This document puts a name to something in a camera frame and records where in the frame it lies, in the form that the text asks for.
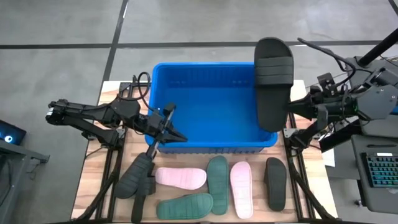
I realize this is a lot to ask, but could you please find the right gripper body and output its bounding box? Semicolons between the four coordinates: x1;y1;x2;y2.
310;86;331;130

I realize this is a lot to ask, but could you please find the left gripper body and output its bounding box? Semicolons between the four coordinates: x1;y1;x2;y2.
141;112;171;159

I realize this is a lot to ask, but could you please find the pink rubber slide sandal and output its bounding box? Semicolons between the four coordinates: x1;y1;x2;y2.
154;167;208;191
229;161;254;220

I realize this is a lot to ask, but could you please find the green rubber slide sandal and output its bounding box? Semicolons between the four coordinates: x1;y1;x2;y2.
206;155;230;216
155;192;215;221

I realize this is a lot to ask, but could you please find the blue plastic bin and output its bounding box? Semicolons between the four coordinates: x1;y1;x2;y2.
144;62;279;155

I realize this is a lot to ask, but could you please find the black desk base bar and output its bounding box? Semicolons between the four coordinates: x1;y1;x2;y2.
318;119;363;154

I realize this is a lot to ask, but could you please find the white paper sheet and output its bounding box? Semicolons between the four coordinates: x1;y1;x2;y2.
322;148;336;168

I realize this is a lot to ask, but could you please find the black pole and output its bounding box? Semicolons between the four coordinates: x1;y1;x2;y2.
357;27;398;68

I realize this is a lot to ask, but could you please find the backlit black keyboard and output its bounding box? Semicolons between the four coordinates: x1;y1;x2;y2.
361;151;398;189

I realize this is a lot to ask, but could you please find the grey metal cart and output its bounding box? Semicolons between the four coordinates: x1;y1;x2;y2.
0;139;50;224

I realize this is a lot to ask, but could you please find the black computer case with light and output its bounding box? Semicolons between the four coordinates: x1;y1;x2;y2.
0;119;27;146

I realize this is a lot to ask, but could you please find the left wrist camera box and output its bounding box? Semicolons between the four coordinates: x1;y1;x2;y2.
163;103;177;118

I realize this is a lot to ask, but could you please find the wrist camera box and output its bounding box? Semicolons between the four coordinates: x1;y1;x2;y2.
163;103;177;118
317;72;337;94

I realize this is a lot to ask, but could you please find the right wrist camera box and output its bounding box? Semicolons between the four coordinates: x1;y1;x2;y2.
317;72;337;94

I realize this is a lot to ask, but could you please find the black metal table frame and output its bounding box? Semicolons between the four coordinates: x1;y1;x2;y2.
71;79;338;224

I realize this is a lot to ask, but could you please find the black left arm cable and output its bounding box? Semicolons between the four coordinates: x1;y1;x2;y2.
136;72;153;108

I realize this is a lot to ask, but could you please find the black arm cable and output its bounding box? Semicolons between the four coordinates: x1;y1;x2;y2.
136;72;153;108
297;37;358;88

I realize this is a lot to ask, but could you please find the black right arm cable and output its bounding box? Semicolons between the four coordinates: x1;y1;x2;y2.
297;37;358;88

